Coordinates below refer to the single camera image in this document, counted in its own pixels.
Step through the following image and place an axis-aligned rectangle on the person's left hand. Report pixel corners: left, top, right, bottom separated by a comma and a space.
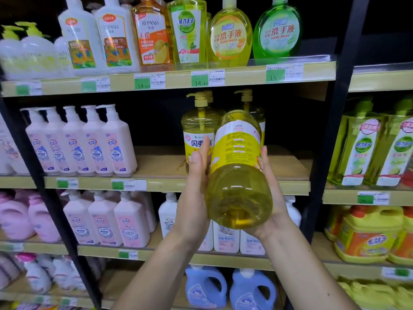
170, 136, 213, 246

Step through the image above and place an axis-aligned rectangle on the person's right hand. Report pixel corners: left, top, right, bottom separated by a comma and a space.
246, 146, 293, 242

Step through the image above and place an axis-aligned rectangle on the person's right forearm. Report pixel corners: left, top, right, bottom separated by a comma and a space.
261, 221, 361, 310

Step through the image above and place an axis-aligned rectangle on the person's left forearm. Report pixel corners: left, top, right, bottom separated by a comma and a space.
111, 230, 199, 310

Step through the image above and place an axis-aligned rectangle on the white baby label bottle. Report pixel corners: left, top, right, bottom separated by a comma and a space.
213, 221, 241, 254
158, 192, 179, 239
198, 219, 214, 252

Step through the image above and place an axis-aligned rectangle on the yellow orange detergent jug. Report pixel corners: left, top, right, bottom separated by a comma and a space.
387, 206, 413, 267
334, 205, 404, 264
324, 205, 351, 242

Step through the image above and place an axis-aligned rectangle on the light blue detergent jug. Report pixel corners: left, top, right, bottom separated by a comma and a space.
229, 268, 277, 310
185, 265, 228, 309

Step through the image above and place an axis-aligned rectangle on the pink detergent jug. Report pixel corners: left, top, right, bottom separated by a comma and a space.
0, 193, 36, 241
28, 194, 62, 244

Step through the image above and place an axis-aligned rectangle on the tall yellow green bottle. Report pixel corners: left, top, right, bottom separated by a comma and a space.
167, 0, 209, 71

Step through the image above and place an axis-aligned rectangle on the round yellow hand wash bottle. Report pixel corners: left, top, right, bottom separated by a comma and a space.
206, 0, 253, 69

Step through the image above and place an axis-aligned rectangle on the orange bottle lemon label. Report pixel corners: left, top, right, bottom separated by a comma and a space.
132, 0, 176, 72

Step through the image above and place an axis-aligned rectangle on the white bottle colourful label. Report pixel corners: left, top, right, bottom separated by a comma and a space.
58, 0, 109, 77
94, 0, 142, 74

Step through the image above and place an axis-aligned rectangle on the purple yellow detergent pouch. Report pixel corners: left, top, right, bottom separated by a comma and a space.
14, 301, 59, 310

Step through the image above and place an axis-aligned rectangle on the round green hand wash bottle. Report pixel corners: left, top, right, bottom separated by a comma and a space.
253, 0, 303, 60

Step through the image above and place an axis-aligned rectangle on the white bottle floral label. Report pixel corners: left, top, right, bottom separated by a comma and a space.
0, 112, 30, 175

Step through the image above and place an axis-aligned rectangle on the small white bottle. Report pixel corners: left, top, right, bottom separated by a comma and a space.
54, 36, 75, 78

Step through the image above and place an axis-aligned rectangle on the round white bottle green pump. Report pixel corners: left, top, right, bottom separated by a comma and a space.
14, 22, 60, 80
0, 25, 30, 81

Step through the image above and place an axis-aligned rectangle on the wooden shelf rack black frame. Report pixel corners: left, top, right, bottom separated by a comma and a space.
0, 0, 413, 310

